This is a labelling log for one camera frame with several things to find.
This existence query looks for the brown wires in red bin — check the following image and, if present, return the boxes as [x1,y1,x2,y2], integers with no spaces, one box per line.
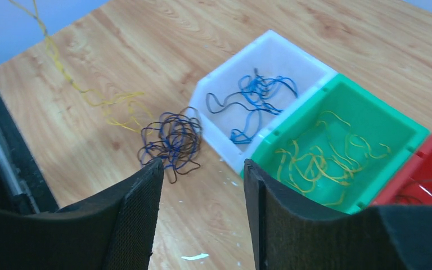
[393,177,432,206]

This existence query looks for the white plastic bin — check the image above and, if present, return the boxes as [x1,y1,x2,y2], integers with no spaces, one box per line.
[189,30,336,173]

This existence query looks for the yellow wires in green bin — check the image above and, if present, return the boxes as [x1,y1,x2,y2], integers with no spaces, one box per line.
[273,110,393,208]

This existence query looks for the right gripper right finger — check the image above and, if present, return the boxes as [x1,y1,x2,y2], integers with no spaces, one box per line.
[244,159,432,269]

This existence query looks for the sorted wires in bin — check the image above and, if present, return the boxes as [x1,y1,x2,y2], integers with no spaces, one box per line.
[205,67,299,145]

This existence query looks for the red plastic bin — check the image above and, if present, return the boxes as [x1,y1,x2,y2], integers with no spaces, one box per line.
[371,134,432,206]

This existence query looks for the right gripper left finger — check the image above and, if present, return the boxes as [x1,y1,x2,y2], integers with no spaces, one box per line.
[0,158,164,269]

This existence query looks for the yellow wire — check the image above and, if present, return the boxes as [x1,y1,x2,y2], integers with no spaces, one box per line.
[7,0,155,135]

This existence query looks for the green plastic bin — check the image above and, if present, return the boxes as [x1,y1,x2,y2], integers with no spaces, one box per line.
[251,75,429,214]

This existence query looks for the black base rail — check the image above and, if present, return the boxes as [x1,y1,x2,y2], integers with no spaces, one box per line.
[0,95,59,214]

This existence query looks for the wire bundle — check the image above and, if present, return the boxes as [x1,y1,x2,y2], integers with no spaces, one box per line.
[137,106,204,185]

